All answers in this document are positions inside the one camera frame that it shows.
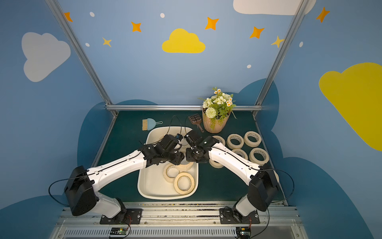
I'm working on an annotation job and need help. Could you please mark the white and green artificial flowers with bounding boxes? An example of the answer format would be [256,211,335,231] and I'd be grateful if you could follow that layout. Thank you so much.
[202,87,236,120]

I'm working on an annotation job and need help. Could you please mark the brown slotted litter scoop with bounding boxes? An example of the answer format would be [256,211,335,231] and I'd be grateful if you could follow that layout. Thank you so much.
[188,114,205,133]

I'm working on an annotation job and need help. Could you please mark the cream masking tape roll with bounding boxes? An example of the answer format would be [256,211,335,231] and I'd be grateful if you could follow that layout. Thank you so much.
[176,162,194,172]
[212,135,226,145]
[249,147,270,166]
[244,131,262,148]
[226,133,244,149]
[209,159,224,169]
[232,149,248,160]
[163,163,180,183]
[174,172,195,195]

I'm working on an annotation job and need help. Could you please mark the white plastic storage box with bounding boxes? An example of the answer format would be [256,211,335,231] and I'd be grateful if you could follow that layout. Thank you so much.
[137,126,199,201]

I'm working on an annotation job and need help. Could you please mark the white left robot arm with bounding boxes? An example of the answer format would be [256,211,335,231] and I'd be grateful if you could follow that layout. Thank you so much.
[64,134,185,218]

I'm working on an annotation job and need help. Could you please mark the right green circuit board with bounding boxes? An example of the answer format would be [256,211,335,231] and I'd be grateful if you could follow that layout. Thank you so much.
[235,227,251,239]

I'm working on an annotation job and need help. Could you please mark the left green circuit board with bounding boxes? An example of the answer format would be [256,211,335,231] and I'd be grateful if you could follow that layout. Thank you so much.
[109,227,130,237]

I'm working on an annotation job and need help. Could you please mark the blue dustpan with brush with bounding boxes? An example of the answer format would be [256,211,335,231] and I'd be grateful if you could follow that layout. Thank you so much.
[142,118,163,131]

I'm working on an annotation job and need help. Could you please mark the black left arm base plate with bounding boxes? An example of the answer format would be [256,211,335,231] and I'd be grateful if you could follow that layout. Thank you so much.
[99,209,143,225]

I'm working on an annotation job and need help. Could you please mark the green circuit board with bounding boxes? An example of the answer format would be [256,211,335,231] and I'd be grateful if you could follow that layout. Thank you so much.
[235,227,251,239]
[109,227,130,237]

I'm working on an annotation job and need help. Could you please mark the aluminium rail frame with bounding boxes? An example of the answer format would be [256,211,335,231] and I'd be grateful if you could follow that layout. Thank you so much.
[50,201,308,239]

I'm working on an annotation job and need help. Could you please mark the green table mat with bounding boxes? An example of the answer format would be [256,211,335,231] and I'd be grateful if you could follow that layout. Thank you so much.
[98,111,258,202]

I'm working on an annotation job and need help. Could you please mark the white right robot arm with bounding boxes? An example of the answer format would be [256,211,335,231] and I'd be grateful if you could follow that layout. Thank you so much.
[185,130,280,217]

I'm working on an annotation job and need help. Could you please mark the beige ribbed flower pot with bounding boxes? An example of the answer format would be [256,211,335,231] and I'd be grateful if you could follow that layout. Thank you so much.
[202,109,231,133]

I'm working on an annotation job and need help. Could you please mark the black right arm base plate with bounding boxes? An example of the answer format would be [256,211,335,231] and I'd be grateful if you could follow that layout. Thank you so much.
[219,207,260,224]

